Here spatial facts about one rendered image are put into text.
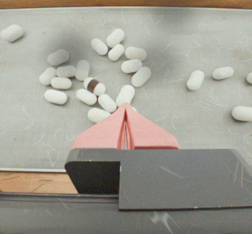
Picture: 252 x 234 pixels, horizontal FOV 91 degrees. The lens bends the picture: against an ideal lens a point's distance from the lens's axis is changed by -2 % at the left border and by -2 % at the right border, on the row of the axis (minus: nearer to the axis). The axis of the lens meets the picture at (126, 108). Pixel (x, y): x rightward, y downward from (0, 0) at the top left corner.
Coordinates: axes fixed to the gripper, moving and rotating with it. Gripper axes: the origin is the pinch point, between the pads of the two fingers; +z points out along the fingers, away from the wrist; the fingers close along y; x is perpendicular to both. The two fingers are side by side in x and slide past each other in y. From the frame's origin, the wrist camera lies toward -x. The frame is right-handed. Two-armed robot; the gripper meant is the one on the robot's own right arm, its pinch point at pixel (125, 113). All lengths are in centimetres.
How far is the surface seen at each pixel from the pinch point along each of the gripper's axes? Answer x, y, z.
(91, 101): 2.6, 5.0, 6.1
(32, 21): -7.3, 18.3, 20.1
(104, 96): 1.9, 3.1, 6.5
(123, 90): 1.2, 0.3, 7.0
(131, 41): -4.0, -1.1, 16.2
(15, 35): -5.3, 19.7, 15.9
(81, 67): -1.3, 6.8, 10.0
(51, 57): -2.5, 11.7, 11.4
